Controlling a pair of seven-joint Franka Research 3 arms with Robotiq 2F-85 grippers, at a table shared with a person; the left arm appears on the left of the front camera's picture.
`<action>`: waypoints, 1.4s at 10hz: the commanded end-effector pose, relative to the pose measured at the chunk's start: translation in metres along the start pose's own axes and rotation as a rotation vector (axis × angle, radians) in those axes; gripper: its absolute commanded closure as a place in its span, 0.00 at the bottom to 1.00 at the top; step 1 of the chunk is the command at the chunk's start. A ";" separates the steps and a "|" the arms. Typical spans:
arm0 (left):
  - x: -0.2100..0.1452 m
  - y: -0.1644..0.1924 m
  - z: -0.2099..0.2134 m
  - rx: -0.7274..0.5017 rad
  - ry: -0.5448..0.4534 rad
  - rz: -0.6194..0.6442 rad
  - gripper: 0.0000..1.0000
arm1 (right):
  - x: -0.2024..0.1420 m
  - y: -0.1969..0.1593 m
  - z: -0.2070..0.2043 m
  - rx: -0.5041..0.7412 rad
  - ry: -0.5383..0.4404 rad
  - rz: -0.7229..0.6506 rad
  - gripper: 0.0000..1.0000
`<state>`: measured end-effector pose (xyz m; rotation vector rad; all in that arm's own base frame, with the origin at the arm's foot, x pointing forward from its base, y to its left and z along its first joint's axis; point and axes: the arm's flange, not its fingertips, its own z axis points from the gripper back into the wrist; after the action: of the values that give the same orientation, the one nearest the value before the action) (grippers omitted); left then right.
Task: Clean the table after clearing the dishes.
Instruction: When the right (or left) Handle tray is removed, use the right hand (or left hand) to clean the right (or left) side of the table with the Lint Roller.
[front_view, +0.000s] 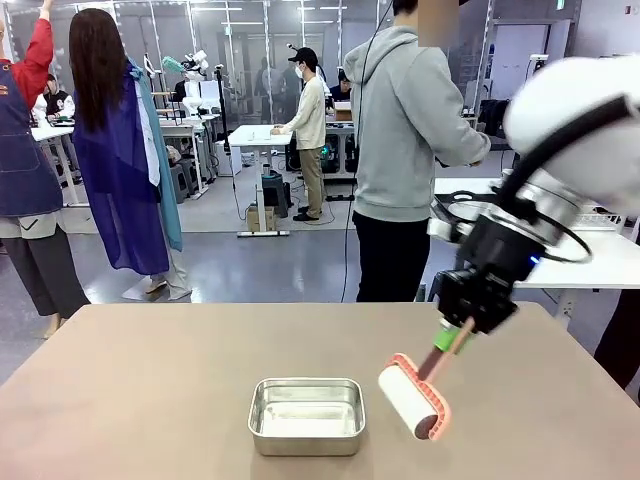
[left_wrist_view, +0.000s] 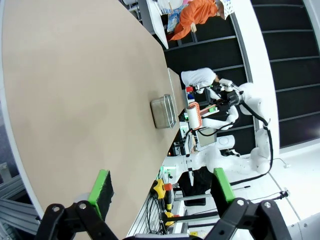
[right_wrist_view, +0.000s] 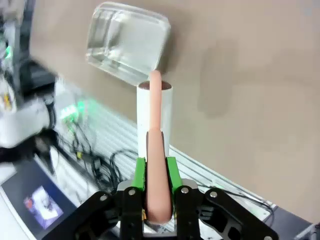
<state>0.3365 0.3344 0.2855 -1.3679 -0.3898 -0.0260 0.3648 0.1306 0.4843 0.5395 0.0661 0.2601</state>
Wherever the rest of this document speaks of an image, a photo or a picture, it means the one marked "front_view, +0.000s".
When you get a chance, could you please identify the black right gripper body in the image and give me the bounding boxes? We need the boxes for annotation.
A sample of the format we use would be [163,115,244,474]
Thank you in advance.
[457,212,547,289]

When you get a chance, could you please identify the pink-handled white lint roller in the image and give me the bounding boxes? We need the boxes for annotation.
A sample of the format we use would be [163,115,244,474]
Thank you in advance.
[377,319,476,442]

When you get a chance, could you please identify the large white work table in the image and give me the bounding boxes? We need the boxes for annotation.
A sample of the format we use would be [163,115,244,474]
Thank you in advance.
[433,177,640,331]

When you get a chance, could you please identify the white keyboard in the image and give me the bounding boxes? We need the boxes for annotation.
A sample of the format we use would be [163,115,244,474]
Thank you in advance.
[574,212,626,232]

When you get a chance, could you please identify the black monitor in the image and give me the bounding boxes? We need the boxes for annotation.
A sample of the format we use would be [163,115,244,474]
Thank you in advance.
[479,98,512,151]

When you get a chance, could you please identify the person in black trousers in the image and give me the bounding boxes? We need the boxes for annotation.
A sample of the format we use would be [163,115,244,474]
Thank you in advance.
[593,288,640,392]

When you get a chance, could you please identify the person in grey hoodie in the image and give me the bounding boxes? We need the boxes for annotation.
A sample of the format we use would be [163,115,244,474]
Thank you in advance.
[342,0,494,304]

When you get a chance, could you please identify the rectangular stainless steel tray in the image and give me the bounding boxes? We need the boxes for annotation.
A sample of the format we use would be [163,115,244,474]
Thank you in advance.
[247,377,367,457]

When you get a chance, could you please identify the dark grey stacked stools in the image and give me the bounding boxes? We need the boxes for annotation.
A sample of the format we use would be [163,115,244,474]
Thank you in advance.
[260,172,293,219]

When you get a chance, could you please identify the cardboard box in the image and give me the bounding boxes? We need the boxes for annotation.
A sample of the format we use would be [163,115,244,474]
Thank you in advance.
[245,205,277,233]

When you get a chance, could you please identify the seated person in dark clothes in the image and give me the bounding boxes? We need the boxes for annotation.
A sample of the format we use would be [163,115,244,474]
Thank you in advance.
[328,68,355,109]

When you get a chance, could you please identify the man in beige sweater and black cap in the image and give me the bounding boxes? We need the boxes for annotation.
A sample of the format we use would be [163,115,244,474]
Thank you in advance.
[272,47,330,223]

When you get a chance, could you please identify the white standing desk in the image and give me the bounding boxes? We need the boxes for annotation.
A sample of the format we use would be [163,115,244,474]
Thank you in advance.
[227,124,297,239]

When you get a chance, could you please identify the grey plastic stools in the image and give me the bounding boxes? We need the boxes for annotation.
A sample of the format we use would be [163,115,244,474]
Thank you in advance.
[168,158,202,204]

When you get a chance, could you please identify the white lab bench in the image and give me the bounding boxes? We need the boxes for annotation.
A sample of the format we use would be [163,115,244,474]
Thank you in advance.
[158,113,222,199]

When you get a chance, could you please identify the white humanoid robot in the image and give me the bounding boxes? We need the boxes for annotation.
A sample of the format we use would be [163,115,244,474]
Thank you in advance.
[180,49,211,119]

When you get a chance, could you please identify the long-haired person in blue cape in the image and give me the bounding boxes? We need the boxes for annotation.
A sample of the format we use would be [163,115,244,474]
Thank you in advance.
[68,7,192,301]

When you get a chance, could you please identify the white table with metal legs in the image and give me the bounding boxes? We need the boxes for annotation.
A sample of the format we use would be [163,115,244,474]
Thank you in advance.
[29,124,92,208]

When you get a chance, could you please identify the seated person in varsity jacket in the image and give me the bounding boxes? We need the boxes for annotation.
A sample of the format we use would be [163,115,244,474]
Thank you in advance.
[32,73,77,122]

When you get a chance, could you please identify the person in red top and denim apron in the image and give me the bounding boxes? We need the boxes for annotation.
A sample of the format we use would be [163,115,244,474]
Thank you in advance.
[0,0,92,341]

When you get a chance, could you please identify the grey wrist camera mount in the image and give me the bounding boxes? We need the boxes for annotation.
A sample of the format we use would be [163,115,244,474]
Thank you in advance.
[427,217,474,245]

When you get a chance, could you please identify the black serving tray with handle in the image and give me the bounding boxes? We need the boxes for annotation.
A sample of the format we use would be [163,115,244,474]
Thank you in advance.
[432,191,504,225]

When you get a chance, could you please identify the thick black arm hose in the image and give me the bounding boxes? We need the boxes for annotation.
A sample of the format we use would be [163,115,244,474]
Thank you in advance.
[497,94,640,211]

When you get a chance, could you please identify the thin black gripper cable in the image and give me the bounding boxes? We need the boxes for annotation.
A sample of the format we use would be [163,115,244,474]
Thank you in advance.
[542,214,594,265]

